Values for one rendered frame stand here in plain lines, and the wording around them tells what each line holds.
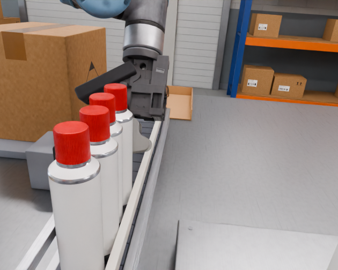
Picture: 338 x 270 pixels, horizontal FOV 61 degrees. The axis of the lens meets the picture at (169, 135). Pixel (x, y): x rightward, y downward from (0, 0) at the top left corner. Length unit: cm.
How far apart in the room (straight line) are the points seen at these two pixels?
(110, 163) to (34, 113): 47
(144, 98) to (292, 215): 37
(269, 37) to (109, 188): 359
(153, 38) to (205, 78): 414
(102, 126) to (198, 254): 23
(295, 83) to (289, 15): 110
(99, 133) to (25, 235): 29
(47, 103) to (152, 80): 32
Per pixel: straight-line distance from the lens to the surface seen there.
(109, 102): 37
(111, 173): 35
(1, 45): 77
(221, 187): 66
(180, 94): 129
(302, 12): 477
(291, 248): 49
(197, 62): 460
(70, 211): 31
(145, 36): 52
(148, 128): 79
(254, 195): 66
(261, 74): 397
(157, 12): 55
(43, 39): 72
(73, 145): 28
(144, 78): 52
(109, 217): 38
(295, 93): 413
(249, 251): 46
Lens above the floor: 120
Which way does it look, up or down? 25 degrees down
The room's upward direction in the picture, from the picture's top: 4 degrees clockwise
